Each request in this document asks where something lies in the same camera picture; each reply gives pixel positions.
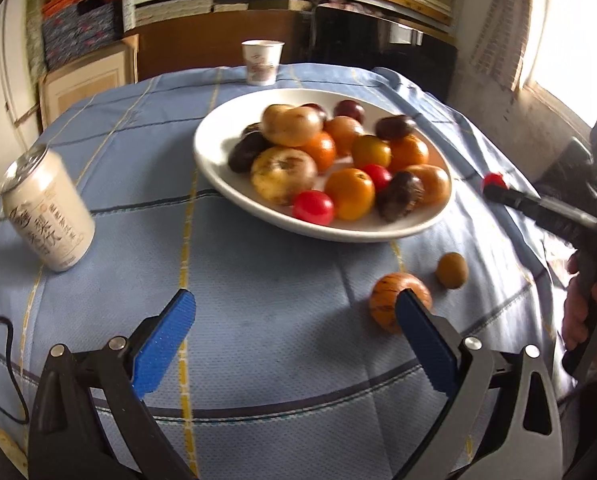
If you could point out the small olive brown fruit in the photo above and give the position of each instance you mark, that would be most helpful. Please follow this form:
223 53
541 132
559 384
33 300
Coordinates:
451 270

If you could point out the light wooden framed panel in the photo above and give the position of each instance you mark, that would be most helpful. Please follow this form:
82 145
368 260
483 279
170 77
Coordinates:
88 80

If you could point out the cream beverage can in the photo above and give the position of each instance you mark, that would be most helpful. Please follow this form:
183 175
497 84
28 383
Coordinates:
48 215

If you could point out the mottled brown orange fruit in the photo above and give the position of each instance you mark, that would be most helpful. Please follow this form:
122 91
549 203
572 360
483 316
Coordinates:
386 302

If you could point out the brown wooden board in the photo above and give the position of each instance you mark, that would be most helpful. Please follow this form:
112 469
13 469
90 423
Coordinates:
188 45

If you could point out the white paper cup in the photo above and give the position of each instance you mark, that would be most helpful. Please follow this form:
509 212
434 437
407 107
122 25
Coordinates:
262 62

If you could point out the green mottled board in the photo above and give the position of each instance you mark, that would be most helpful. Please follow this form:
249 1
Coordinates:
34 35

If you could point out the yellowish orange tangerine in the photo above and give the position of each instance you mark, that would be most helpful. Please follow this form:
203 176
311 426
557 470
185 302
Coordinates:
349 193
371 152

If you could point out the tan spotted round fruit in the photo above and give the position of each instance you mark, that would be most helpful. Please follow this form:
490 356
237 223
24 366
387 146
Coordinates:
288 122
283 175

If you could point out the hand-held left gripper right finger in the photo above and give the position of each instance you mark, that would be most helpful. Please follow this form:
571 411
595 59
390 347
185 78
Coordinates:
423 340

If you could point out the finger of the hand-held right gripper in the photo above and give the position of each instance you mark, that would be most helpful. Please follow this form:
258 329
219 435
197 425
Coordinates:
538 210

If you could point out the person's right hand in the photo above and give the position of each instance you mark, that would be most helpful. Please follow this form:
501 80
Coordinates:
576 310

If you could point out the blue checked tablecloth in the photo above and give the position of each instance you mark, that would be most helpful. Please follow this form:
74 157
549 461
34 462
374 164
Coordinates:
253 310

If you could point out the pile of blue patterned cartons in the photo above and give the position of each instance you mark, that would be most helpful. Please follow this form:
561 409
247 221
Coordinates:
78 35

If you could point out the beige patterned curtain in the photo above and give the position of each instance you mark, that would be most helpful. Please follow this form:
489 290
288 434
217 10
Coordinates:
503 35

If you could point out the black bag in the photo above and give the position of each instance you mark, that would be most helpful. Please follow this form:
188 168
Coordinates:
563 170

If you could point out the bright window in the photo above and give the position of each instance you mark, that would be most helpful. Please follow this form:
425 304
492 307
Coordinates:
578 35

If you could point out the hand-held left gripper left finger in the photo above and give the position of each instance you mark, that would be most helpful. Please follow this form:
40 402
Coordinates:
163 340

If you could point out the white oval plate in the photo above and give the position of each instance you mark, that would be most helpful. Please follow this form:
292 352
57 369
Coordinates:
218 130

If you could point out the smooth purple passion fruit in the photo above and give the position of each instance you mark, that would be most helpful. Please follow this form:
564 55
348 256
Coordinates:
349 110

